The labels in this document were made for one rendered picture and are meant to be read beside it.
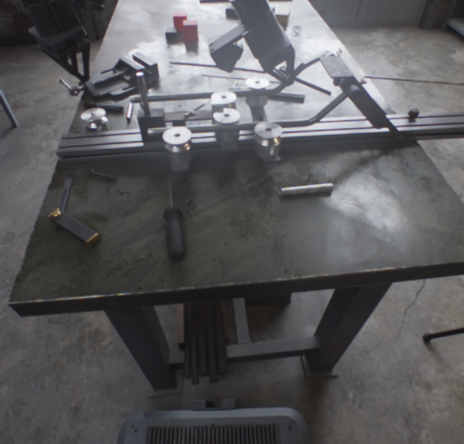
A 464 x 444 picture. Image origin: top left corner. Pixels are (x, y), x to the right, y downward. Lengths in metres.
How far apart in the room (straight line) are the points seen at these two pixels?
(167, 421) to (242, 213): 0.68
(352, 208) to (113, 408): 1.09
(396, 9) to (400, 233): 3.79
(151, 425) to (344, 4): 3.81
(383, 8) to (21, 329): 4.03
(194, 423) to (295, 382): 0.46
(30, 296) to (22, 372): 1.02
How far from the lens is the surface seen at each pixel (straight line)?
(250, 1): 0.66
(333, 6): 4.03
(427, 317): 1.67
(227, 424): 1.09
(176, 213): 0.58
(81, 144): 0.76
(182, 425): 1.09
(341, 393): 1.42
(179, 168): 0.63
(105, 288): 0.55
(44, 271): 0.60
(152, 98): 0.75
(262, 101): 0.78
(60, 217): 0.65
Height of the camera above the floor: 1.33
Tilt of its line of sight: 48 degrees down
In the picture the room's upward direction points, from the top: straight up
